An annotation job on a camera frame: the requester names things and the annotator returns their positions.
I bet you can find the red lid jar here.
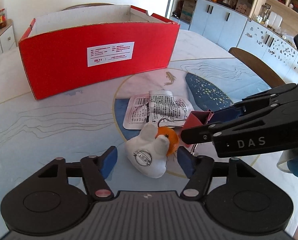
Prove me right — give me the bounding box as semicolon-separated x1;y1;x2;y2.
0;8;7;29

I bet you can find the brown wooden chair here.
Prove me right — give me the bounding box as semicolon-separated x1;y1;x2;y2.
61;3;114;11
229;47;285;88

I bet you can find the orange fruit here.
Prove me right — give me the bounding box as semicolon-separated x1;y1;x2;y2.
156;126;179;156

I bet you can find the brown wooden chair far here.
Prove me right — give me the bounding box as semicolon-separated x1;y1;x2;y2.
61;3;114;11

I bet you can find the white printed sachet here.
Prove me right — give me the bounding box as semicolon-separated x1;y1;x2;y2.
123;90;193;130

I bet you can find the red cardboard box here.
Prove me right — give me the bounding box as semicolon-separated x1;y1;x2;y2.
19;5;180;100

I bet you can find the white blue wall cabinet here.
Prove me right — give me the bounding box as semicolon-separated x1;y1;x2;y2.
168;0;298;84

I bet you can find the brown wooden chair right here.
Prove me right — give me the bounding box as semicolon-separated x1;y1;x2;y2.
229;47;285;88

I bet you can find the white plush toy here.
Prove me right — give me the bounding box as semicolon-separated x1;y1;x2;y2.
125;124;170;179

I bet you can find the white side cabinet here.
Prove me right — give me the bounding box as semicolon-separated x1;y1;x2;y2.
0;19;17;55

